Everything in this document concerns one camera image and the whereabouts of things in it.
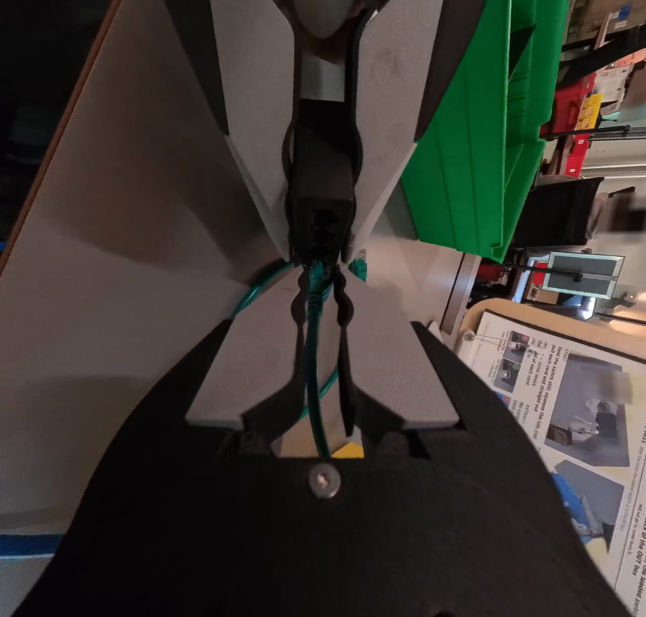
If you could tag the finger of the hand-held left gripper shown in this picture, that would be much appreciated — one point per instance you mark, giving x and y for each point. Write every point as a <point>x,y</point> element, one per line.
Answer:
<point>252,71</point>
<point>393,97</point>

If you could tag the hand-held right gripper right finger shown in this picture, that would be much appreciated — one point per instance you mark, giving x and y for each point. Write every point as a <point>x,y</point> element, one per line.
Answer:
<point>398,374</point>

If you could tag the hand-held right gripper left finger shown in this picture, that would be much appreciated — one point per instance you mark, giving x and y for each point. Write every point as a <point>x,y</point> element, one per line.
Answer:
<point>237,374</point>

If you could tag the black network switch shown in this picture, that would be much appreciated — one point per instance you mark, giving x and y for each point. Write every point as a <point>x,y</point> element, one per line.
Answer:
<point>323,172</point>

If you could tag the green plastic bin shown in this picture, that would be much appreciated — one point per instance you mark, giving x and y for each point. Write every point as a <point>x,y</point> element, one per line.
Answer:
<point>479,147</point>

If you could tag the red toolbox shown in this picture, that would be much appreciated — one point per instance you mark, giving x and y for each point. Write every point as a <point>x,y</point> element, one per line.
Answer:
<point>575,117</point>

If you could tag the black angular box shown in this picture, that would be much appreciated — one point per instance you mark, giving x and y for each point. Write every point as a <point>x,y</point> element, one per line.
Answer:
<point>555,213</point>

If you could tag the grey framed panel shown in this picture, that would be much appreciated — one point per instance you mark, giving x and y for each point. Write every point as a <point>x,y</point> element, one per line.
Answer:
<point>580,273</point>

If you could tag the wooden display board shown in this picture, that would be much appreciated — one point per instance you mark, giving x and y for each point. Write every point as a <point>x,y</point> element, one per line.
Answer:
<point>605,334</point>

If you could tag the printed instruction sheet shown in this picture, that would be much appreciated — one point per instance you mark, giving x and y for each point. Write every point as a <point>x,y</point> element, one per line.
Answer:
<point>580,526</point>

